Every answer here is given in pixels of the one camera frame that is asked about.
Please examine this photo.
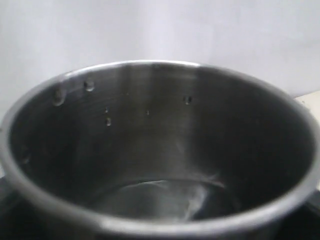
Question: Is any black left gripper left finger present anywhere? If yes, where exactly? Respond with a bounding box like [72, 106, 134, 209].
[0, 177, 33, 240]

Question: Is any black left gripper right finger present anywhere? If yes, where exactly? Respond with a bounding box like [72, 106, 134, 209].
[288, 191, 320, 240]

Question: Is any stainless steel cup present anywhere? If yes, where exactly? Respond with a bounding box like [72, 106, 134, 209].
[0, 60, 320, 240]

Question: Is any white backdrop curtain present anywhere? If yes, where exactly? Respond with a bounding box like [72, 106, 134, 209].
[0, 0, 320, 114]

